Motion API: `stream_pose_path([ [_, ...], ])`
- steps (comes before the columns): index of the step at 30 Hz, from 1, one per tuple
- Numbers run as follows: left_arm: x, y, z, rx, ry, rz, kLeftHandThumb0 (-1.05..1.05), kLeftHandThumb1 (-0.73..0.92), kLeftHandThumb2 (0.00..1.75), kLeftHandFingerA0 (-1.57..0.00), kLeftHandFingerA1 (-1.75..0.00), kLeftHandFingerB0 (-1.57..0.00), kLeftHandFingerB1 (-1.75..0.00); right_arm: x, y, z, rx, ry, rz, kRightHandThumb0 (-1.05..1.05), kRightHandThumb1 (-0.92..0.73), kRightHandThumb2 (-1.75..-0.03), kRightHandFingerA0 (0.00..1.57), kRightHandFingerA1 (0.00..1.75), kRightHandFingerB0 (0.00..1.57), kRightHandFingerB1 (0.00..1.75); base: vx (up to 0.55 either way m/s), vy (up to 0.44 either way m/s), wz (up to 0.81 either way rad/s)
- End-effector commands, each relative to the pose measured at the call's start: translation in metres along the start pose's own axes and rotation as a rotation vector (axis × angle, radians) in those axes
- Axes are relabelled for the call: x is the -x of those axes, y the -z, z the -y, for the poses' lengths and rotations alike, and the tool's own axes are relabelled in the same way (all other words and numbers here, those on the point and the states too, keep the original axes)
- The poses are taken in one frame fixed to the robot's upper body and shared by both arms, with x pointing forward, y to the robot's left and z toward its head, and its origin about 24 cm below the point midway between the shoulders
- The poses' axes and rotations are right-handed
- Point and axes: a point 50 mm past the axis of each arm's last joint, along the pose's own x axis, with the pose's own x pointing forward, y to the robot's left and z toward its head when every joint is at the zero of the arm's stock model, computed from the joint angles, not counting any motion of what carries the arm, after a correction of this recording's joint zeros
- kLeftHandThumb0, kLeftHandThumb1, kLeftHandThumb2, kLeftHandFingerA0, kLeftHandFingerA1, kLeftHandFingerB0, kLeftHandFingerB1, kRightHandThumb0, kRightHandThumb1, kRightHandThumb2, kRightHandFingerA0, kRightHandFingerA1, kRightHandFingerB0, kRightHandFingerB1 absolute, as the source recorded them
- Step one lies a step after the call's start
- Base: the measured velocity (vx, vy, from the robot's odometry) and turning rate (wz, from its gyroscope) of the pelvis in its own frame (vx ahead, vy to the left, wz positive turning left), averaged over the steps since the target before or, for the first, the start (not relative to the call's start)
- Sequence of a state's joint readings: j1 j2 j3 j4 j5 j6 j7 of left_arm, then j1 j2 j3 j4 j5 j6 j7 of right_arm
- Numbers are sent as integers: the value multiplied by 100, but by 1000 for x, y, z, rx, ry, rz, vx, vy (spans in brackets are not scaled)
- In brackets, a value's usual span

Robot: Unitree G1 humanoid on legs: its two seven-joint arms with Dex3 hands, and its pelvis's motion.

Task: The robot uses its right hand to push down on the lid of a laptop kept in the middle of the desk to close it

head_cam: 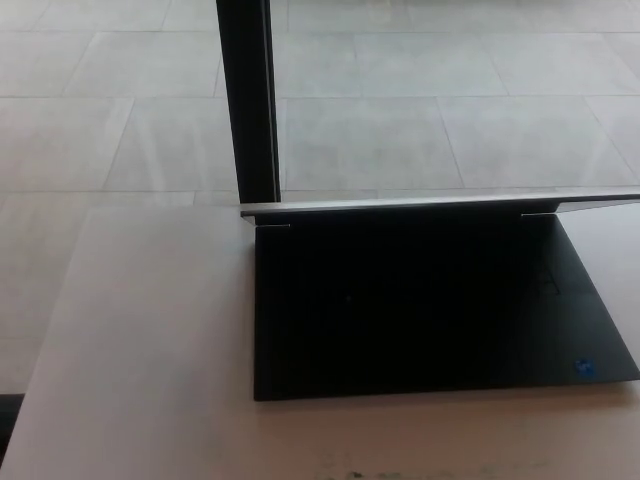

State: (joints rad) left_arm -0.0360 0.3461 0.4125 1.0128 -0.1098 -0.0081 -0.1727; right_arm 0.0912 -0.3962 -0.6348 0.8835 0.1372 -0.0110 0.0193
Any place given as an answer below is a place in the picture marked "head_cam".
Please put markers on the silver Dell laptop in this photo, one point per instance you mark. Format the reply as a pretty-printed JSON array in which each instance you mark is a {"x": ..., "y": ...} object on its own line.
[{"x": 400, "y": 310}]

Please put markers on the black window frame post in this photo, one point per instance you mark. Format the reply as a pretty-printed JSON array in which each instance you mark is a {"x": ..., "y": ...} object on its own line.
[{"x": 247, "y": 100}]

